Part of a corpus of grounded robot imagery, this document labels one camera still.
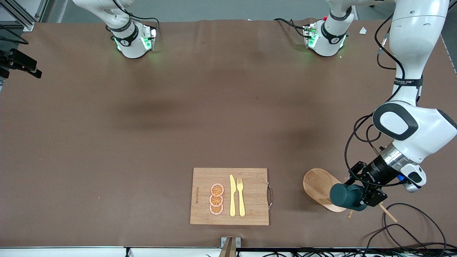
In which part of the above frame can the yellow plastic knife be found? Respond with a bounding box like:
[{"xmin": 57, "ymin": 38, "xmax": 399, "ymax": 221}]
[{"xmin": 230, "ymin": 175, "xmax": 236, "ymax": 217}]

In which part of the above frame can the wooden mug tree rack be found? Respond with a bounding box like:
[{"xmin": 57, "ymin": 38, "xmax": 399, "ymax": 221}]
[{"xmin": 302, "ymin": 168, "xmax": 398, "ymax": 223}]

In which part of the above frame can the black cable loop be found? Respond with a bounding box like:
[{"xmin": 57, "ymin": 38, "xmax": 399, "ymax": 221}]
[{"xmin": 364, "ymin": 203, "xmax": 447, "ymax": 251}]

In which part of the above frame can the wooden cutting board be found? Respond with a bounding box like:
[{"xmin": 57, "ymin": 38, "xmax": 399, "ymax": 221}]
[{"xmin": 190, "ymin": 167, "xmax": 273, "ymax": 226}]

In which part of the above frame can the black cable bundle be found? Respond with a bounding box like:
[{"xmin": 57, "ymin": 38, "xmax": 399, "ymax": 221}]
[{"xmin": 250, "ymin": 248, "xmax": 457, "ymax": 257}]

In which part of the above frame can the teal cup with handle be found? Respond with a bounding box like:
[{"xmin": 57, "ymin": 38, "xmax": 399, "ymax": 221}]
[{"xmin": 330, "ymin": 183, "xmax": 368, "ymax": 211}]

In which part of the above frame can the brown upright post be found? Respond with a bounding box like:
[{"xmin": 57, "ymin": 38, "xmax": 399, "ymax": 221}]
[{"xmin": 219, "ymin": 238, "xmax": 237, "ymax": 257}]

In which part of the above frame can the white table edge rail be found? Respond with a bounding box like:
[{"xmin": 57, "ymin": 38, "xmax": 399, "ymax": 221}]
[{"xmin": 0, "ymin": 246, "xmax": 457, "ymax": 257}]

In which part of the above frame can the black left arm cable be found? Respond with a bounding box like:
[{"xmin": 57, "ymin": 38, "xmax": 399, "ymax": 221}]
[{"xmin": 344, "ymin": 14, "xmax": 406, "ymax": 188}]

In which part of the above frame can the yellow plastic fork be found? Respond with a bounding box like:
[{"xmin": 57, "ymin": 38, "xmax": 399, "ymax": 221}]
[{"xmin": 237, "ymin": 178, "xmax": 246, "ymax": 217}]

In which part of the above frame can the table cover sheet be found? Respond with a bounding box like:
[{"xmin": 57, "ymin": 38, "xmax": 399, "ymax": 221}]
[{"xmin": 0, "ymin": 18, "xmax": 457, "ymax": 248}]

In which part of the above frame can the aluminium frame profile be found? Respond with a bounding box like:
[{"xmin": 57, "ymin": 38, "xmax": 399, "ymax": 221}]
[{"xmin": 0, "ymin": 0, "xmax": 49, "ymax": 32}]

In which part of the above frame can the black base cable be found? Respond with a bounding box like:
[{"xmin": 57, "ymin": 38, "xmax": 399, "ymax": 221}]
[
  {"xmin": 127, "ymin": 14, "xmax": 160, "ymax": 32},
  {"xmin": 273, "ymin": 18, "xmax": 308, "ymax": 38}
]

